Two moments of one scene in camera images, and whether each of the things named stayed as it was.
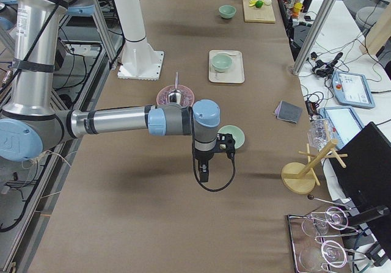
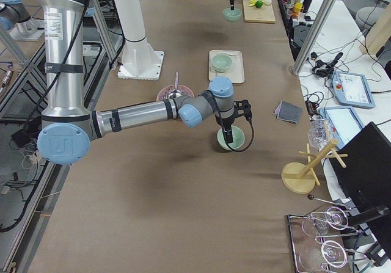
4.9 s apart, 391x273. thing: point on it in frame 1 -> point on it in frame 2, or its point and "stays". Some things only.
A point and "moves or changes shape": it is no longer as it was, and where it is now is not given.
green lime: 259,3 stays
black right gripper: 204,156 -> 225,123
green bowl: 227,11 moves or changes shape
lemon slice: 252,2 stays
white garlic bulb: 267,1 stays
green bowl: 237,135 stays
